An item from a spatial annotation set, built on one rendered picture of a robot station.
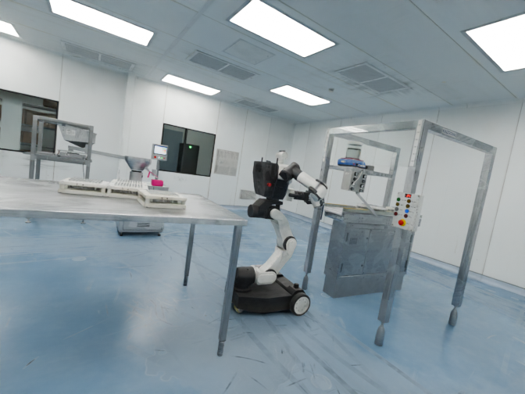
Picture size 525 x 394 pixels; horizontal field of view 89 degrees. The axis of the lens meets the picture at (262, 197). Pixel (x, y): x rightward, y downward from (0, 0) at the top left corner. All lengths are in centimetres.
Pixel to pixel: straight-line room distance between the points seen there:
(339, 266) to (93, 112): 586
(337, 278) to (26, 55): 666
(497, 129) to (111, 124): 732
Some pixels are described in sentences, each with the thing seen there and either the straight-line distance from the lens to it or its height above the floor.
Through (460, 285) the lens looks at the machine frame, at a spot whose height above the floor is 41.
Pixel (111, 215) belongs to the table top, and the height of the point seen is 89.
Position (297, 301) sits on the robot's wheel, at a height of 15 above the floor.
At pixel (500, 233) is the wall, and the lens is 564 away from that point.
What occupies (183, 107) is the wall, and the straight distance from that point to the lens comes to 732.
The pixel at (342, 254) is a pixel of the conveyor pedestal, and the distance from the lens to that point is 296.
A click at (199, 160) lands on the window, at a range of 739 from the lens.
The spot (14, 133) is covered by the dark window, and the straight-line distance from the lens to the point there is 706.
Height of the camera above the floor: 120
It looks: 5 degrees down
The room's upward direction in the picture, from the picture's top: 9 degrees clockwise
